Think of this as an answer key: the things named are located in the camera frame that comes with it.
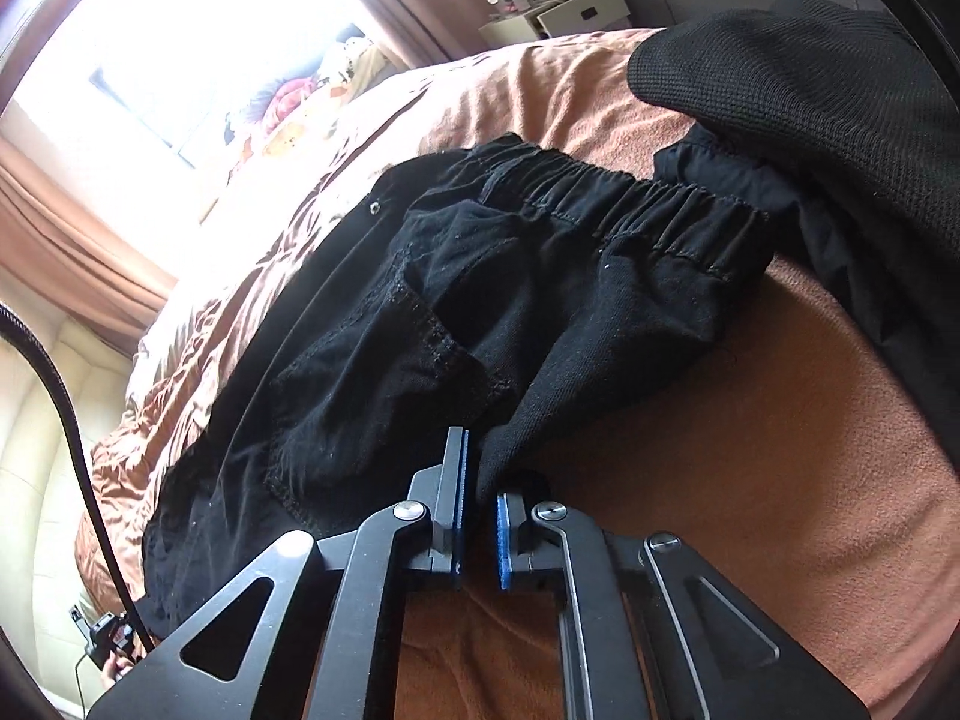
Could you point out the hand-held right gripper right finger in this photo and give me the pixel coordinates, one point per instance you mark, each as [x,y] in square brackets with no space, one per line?
[506,540]

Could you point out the black thin garment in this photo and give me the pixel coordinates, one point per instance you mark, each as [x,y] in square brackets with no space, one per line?
[847,255]

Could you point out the printed cream cushion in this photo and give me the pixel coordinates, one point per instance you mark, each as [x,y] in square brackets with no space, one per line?
[337,82]

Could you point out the window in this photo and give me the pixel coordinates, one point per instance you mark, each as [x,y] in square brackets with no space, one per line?
[187,30]

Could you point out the black pants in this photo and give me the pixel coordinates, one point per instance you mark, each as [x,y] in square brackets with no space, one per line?
[525,300]

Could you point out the brown blanket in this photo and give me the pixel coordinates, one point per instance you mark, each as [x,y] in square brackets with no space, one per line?
[750,427]

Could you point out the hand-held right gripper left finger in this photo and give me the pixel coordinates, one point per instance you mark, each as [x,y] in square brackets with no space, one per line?
[456,532]

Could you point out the cream padded headboard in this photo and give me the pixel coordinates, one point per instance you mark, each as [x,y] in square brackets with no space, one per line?
[45,465]

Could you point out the white nightstand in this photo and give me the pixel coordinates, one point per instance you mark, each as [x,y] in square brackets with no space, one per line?
[577,15]

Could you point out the pink plush toy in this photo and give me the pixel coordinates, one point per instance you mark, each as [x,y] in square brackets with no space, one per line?
[289,97]

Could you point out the brown curtain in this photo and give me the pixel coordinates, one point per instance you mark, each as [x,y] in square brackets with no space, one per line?
[405,7]
[67,240]

